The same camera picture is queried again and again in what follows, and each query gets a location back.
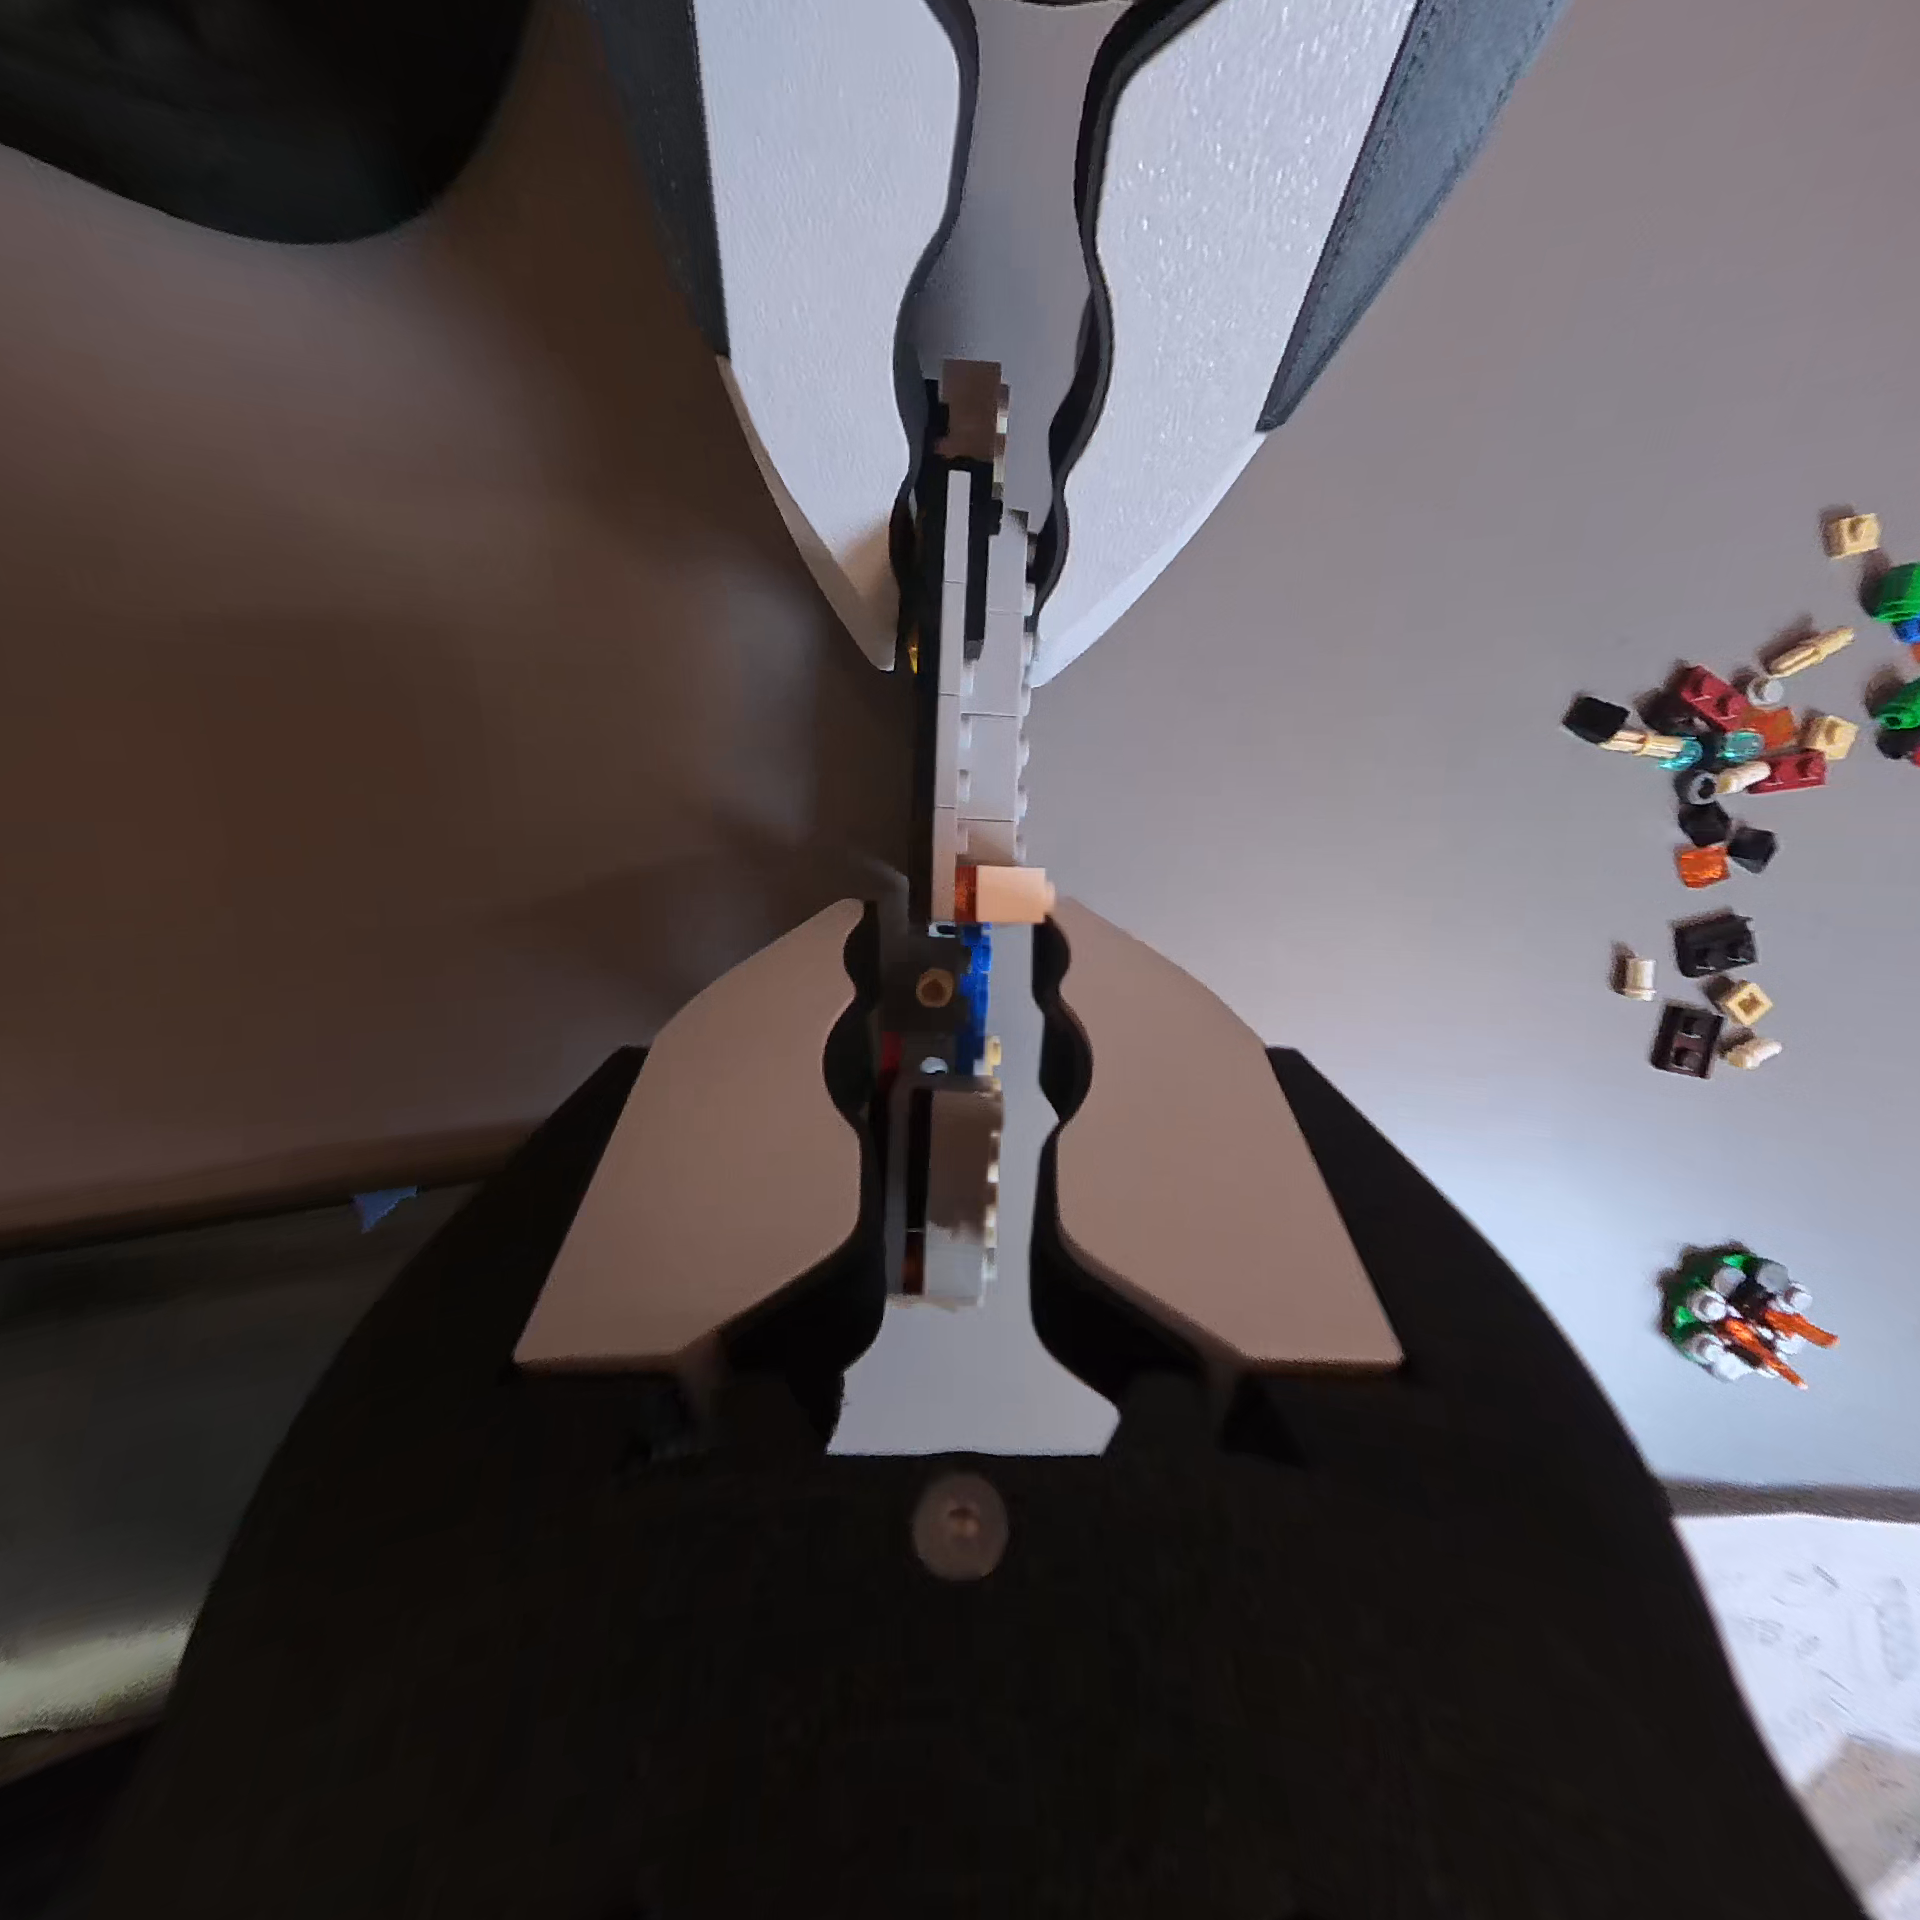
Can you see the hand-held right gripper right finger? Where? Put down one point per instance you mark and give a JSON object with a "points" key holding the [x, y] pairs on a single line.
{"points": [[1214, 1185]]}

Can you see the pile of loose lego pieces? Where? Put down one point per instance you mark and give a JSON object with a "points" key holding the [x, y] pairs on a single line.
{"points": [[1711, 694]]}

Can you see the white grey lego vehicle build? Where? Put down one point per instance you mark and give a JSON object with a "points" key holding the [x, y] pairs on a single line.
{"points": [[983, 704]]}

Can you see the white printed paper bag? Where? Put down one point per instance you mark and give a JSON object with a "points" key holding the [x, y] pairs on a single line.
{"points": [[1830, 1652]]}

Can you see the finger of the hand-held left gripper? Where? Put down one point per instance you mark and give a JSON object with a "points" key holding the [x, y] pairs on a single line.
{"points": [[811, 224], [1245, 271]]}

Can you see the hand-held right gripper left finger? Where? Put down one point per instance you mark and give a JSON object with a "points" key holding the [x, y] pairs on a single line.
{"points": [[705, 1170]]}

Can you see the small green lego campfire build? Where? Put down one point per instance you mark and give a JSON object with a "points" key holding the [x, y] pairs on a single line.
{"points": [[1725, 1305]]}

